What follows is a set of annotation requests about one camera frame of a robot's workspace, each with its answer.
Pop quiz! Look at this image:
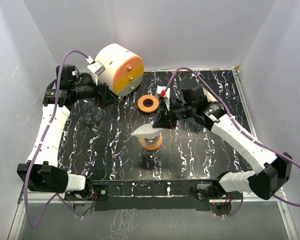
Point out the white paper coffee filter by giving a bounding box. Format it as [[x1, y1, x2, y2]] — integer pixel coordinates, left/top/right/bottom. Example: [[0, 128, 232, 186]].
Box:
[[131, 123, 167, 140]]

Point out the glass carafe with brown band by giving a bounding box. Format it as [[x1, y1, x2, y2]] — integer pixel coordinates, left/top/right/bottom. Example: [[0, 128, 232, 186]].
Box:
[[142, 150, 161, 165]]

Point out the clear glass dripper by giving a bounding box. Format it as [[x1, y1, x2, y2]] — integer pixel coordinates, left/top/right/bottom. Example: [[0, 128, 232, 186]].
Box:
[[138, 135, 163, 149]]

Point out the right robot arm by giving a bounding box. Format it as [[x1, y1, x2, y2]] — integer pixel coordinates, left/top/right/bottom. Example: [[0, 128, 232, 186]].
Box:
[[152, 85, 292, 200]]

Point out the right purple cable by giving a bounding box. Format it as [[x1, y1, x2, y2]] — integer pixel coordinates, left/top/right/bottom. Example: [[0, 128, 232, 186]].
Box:
[[164, 66, 300, 208]]

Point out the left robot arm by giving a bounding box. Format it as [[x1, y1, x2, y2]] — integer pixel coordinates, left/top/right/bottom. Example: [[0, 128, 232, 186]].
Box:
[[17, 61, 116, 200]]

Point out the white round drawer cabinet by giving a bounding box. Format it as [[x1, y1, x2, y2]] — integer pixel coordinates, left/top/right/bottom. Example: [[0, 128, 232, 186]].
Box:
[[94, 43, 145, 97]]

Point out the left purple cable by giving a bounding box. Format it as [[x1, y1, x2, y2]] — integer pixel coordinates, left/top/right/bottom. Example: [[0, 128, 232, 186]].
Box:
[[23, 50, 93, 229]]

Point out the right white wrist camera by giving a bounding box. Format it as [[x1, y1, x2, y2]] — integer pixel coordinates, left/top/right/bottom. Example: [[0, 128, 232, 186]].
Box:
[[155, 85, 170, 111]]

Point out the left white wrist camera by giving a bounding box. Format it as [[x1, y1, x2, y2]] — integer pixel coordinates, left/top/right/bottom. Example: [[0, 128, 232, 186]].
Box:
[[87, 61, 106, 85]]

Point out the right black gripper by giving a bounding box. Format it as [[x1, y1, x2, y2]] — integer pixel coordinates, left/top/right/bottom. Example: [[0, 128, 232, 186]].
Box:
[[152, 98, 196, 130]]

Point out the purple cable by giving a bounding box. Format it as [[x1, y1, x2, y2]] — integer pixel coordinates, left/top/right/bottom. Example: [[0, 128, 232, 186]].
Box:
[[23, 50, 93, 229], [164, 66, 300, 208]]

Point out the coffee filter packet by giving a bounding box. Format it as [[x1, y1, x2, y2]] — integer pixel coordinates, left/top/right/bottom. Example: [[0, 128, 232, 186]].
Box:
[[204, 90, 218, 103]]

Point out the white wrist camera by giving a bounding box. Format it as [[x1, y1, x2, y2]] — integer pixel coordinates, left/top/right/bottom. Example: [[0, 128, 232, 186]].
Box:
[[87, 61, 106, 85], [155, 85, 170, 111]]

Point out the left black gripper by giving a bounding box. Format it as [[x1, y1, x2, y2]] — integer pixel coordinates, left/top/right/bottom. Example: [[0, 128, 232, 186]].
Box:
[[72, 73, 119, 109]]

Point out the dark glass dripper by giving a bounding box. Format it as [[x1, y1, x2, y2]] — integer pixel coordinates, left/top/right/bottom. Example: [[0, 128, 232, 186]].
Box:
[[178, 117, 203, 134]]

